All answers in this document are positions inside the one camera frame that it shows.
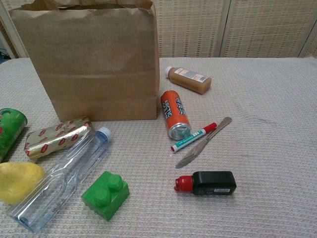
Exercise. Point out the green toy brick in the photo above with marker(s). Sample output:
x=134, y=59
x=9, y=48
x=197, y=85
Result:
x=106, y=198

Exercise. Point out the clear plastic water bottle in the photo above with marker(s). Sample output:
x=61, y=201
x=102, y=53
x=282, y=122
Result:
x=64, y=173

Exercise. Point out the gold foil block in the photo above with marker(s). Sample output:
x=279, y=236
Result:
x=49, y=141

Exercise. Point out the green can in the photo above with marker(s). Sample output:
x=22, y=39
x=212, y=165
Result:
x=10, y=131

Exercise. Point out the yellow pear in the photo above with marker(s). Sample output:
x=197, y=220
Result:
x=17, y=182

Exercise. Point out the orange drink can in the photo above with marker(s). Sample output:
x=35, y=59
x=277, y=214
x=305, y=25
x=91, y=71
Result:
x=173, y=111

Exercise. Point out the brown juice bottle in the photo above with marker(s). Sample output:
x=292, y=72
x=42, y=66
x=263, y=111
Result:
x=190, y=80

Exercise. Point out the black bottle with red cap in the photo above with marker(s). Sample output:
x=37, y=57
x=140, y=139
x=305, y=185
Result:
x=213, y=182

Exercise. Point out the brown paper bag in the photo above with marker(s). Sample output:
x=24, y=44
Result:
x=94, y=62

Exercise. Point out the marker pen with red cap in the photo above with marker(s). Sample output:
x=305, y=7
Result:
x=188, y=140

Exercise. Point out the metal table knife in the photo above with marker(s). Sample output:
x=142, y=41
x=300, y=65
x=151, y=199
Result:
x=198, y=148

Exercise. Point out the woven folding screen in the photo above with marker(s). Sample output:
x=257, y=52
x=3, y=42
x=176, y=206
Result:
x=198, y=24

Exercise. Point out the beige woven tablecloth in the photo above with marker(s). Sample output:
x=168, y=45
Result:
x=260, y=148

